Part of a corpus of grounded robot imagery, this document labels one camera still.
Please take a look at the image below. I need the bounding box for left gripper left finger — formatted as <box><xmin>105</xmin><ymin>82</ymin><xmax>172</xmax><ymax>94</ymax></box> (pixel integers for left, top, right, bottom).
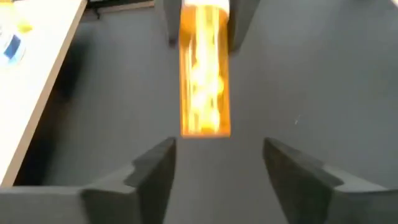
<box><xmin>79</xmin><ymin>137</ymin><xmax>177</xmax><ymax>224</ymax></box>

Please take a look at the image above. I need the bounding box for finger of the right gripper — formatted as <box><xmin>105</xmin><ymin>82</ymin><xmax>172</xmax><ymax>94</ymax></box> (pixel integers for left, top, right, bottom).
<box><xmin>163</xmin><ymin>0</ymin><xmax>183</xmax><ymax>47</ymax></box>
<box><xmin>229</xmin><ymin>0</ymin><xmax>261</xmax><ymax>52</ymax></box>

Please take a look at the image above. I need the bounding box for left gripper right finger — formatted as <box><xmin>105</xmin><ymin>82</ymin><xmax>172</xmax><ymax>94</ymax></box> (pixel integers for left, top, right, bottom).
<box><xmin>263</xmin><ymin>138</ymin><xmax>398</xmax><ymax>224</ymax></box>

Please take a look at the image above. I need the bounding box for large orange pill bottle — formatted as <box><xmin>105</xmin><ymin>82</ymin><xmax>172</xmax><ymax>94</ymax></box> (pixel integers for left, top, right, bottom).
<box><xmin>178</xmin><ymin>0</ymin><xmax>233</xmax><ymax>138</ymax></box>

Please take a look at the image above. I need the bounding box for white medicine bottle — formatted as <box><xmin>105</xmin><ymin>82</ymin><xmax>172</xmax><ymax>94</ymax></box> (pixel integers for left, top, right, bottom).
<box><xmin>0</xmin><ymin>27</ymin><xmax>26</xmax><ymax>67</ymax></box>

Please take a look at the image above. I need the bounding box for light wooden shelf board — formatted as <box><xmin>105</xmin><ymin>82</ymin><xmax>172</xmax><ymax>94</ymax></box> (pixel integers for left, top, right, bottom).
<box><xmin>0</xmin><ymin>0</ymin><xmax>88</xmax><ymax>187</ymax></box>

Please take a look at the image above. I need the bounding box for black table mat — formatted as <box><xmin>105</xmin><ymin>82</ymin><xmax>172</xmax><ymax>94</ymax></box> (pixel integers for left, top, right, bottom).
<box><xmin>12</xmin><ymin>0</ymin><xmax>398</xmax><ymax>224</ymax></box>

